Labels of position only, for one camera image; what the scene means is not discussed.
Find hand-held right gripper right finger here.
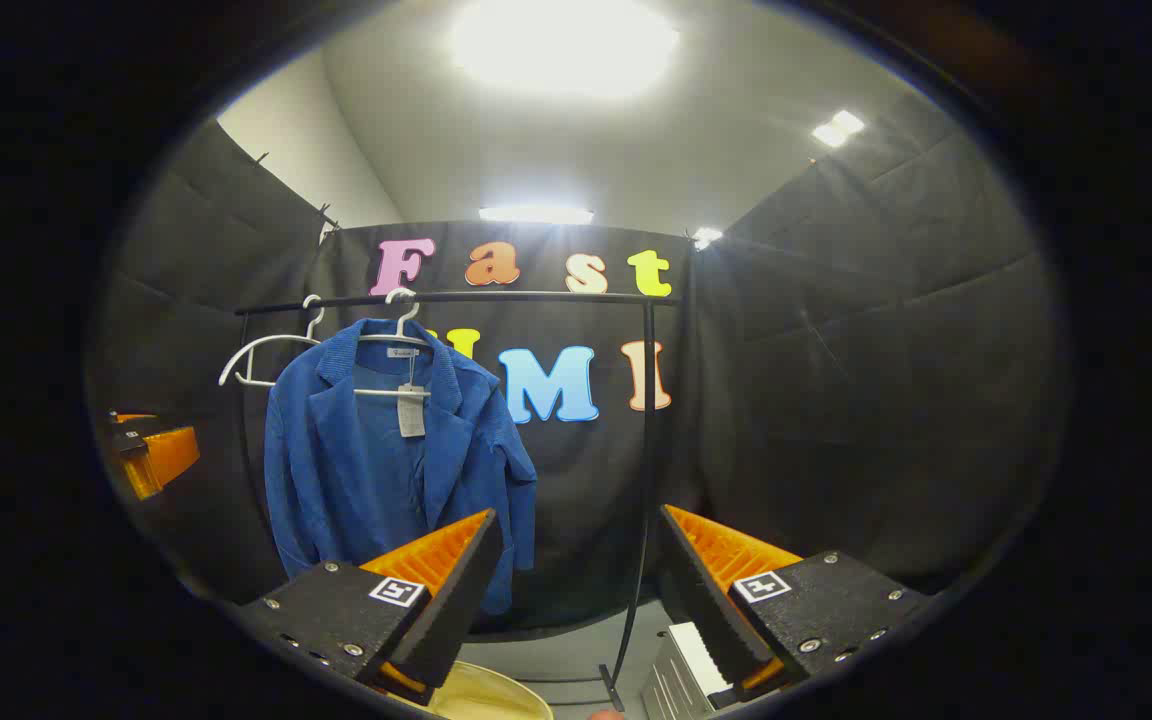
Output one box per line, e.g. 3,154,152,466
656,504,935,708

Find large ceiling light panel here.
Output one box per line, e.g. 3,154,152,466
451,0,682,101

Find black metal clothes rack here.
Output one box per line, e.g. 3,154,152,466
234,290,682,711

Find blue corduroy jacket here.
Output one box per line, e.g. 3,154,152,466
264,318,539,616

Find cream round laundry hamper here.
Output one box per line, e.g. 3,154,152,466
416,660,554,720

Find ceiling strip light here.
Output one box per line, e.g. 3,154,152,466
479,205,594,226

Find white plastic hanger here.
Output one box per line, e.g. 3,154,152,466
218,295,327,391
354,287,434,400

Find grey ribbed appliance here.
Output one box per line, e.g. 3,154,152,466
641,622,737,720

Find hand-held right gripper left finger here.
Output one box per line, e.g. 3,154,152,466
234,507,505,708

